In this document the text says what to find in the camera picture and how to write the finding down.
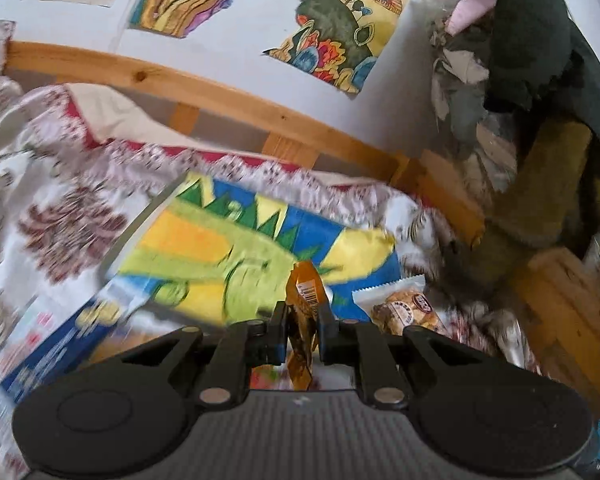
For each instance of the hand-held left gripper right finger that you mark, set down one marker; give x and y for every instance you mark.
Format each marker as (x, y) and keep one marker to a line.
(323, 335)

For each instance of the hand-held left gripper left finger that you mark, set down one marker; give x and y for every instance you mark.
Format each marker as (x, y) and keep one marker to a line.
(280, 335)

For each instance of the gold snack packet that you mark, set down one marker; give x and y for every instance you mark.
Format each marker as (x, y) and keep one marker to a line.
(300, 330)

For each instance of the blue snack packet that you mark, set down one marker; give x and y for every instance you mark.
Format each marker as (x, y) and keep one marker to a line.
(55, 355)

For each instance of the nut bar snack packet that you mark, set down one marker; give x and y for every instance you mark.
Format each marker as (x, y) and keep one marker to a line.
(400, 310)

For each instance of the colourful drawing paper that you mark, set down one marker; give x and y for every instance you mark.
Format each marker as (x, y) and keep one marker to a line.
(205, 240)

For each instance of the wooden stand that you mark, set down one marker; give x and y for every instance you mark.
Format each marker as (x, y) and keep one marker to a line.
(565, 320)

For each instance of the cream bed sheet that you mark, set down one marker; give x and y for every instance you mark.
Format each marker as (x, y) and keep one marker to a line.
(130, 120)

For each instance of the printed satin bedspread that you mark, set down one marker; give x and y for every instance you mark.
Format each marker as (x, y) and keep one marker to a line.
(55, 185)

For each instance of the grey floral cloth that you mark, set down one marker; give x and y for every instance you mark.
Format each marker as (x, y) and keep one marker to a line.
(460, 95)

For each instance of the pink cloth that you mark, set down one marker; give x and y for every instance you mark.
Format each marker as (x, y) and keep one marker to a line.
(470, 10)

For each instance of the wooden bed frame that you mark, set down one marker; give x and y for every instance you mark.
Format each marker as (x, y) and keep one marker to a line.
(130, 72)

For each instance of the landscape wall poster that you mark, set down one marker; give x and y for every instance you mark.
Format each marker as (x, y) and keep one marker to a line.
(340, 25)

